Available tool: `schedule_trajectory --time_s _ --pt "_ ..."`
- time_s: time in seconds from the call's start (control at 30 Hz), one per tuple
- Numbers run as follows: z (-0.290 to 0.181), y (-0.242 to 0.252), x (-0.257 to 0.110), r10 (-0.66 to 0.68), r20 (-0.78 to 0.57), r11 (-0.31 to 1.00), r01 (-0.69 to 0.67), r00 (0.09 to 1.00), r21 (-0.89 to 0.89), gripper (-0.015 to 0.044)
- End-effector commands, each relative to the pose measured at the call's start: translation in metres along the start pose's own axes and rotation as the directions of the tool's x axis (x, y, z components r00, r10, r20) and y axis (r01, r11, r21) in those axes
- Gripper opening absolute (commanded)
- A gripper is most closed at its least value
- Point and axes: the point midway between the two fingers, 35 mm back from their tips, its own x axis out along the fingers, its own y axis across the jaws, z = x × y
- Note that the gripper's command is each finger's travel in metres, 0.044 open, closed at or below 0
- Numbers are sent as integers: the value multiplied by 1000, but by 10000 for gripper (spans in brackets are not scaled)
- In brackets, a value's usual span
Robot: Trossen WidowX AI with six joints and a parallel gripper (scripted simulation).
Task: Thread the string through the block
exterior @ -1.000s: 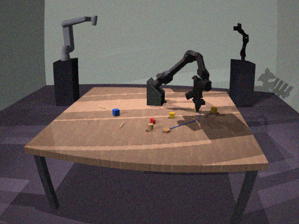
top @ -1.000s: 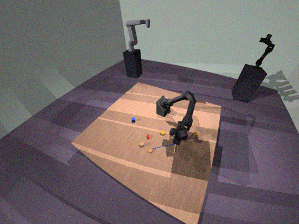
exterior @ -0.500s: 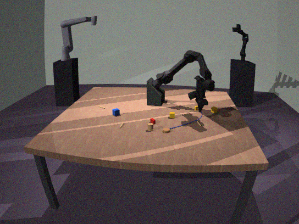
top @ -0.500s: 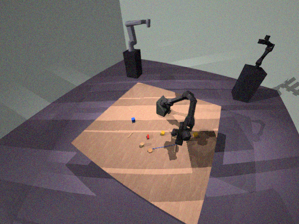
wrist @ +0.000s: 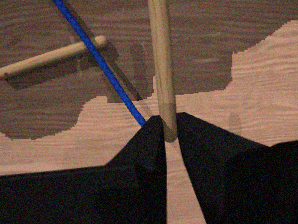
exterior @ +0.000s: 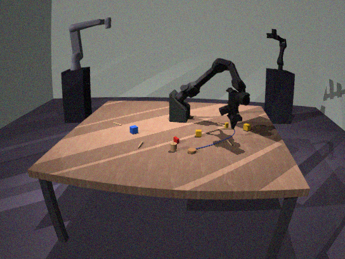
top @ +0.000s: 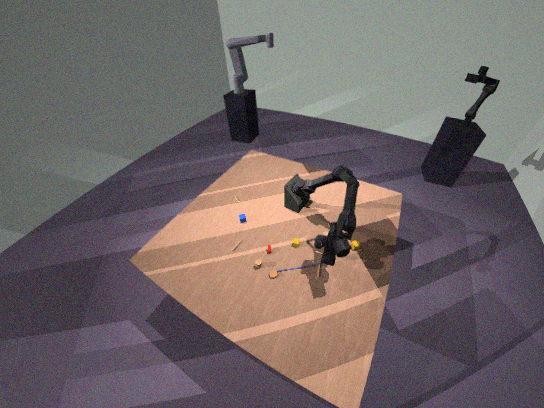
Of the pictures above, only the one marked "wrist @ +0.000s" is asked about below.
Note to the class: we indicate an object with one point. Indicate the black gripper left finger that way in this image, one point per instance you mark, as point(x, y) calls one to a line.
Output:
point(129, 189)

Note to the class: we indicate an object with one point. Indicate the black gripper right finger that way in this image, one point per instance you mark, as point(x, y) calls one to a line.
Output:
point(237, 180)

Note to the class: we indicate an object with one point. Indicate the tan wooden stick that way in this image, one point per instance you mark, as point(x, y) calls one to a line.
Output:
point(50, 57)

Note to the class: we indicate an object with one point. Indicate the wooden stick with blue string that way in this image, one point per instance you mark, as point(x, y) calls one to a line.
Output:
point(160, 25)

